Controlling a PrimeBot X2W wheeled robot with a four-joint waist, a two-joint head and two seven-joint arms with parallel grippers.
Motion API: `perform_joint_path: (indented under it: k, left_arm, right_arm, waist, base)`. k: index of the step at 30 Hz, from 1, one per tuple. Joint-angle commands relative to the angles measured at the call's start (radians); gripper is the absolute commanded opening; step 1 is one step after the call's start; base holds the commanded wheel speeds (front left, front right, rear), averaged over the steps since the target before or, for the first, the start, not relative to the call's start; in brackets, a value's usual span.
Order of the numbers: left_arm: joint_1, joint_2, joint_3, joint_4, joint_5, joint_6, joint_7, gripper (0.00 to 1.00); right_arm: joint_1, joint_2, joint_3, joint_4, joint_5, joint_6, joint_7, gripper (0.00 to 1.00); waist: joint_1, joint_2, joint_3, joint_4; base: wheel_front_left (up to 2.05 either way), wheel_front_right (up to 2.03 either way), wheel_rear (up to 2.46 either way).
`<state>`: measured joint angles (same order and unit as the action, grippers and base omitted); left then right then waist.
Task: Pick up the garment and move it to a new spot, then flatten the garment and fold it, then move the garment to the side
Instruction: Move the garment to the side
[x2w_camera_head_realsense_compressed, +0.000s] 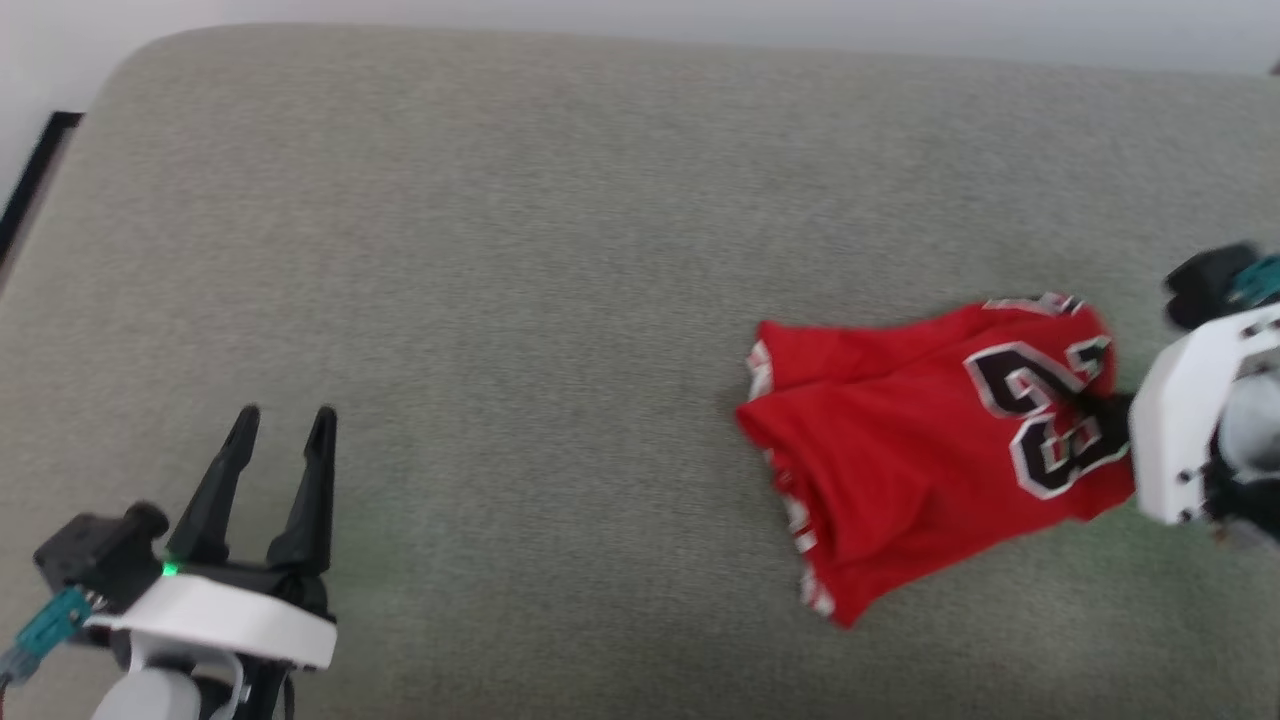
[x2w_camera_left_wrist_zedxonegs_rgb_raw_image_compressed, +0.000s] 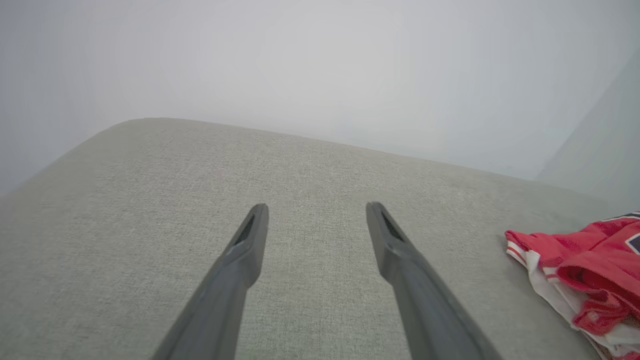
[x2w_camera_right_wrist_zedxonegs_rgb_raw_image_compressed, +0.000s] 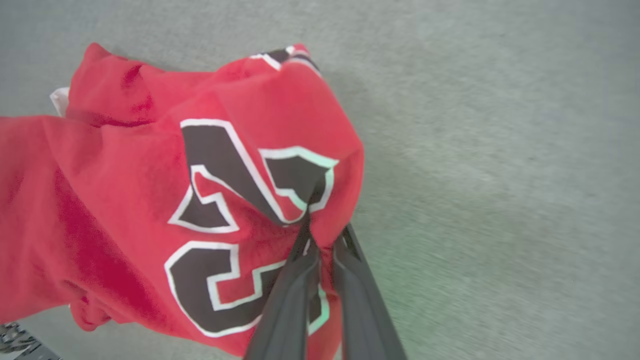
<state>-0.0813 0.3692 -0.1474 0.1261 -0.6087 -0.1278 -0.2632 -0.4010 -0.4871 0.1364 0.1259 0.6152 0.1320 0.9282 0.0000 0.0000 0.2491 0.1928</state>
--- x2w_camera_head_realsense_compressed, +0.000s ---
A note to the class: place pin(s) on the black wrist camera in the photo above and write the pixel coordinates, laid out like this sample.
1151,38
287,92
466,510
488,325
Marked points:
95,555
1205,285

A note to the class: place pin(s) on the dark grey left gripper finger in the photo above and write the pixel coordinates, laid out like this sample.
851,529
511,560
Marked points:
312,500
215,500

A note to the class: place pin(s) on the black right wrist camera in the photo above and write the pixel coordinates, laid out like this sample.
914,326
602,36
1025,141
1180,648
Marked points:
1205,285

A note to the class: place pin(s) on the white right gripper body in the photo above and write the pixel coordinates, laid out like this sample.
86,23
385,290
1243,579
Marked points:
1175,430

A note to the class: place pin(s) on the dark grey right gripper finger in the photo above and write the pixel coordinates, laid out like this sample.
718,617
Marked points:
1110,407

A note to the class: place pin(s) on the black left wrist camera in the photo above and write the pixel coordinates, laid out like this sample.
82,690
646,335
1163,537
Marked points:
95,555

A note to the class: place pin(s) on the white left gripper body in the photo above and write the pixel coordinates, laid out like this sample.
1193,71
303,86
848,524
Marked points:
230,615

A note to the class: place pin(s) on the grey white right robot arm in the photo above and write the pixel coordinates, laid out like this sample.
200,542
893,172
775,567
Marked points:
1250,440

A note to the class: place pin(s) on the red Bulls 23 jersey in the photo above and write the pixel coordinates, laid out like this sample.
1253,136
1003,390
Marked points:
900,450

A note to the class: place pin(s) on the black floor edge strip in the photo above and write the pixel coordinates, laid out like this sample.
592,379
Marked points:
35,170

